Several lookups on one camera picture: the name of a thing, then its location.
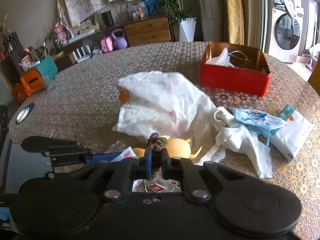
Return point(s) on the white mesh laundry bag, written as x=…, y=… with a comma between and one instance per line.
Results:
x=167, y=104

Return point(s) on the white drawstring mesh pouch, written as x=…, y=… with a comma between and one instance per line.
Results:
x=222, y=58

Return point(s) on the teal storage box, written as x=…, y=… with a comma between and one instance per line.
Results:
x=47, y=67

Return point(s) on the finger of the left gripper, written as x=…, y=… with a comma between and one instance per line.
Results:
x=64, y=152

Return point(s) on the red metal tin box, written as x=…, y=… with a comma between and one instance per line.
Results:
x=249, y=72

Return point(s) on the brown knitted small toy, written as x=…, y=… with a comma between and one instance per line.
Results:
x=156, y=145

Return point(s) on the white washing machine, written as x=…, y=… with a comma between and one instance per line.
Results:
x=283, y=35

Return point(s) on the dark blue oval object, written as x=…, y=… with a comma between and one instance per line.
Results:
x=24, y=113

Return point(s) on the wooden drawer cabinet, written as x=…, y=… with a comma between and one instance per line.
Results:
x=151, y=30

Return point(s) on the white tissue pack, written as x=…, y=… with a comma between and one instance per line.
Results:
x=289, y=139

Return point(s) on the yellow curtain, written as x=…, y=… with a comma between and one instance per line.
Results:
x=234, y=22

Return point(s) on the tan leather chair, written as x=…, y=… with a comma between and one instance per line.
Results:
x=314, y=79

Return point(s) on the picture frame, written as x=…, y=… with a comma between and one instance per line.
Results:
x=90, y=23

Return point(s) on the orange storage box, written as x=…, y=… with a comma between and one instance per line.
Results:
x=31, y=81

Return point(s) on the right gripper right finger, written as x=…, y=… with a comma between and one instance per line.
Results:
x=174, y=167

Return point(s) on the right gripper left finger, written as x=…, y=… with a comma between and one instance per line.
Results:
x=141, y=164

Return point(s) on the pink toy bag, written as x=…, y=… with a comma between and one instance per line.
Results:
x=106, y=44

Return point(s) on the white knit cloth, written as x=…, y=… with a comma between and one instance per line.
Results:
x=234, y=136

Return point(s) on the blue cartoon face mask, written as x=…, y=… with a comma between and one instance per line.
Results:
x=259, y=122

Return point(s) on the yellow plush toy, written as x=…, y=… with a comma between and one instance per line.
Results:
x=177, y=147

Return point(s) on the purple kettlebell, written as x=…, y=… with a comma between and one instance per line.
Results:
x=119, y=39

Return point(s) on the white planter with plant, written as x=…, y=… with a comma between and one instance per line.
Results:
x=183, y=22

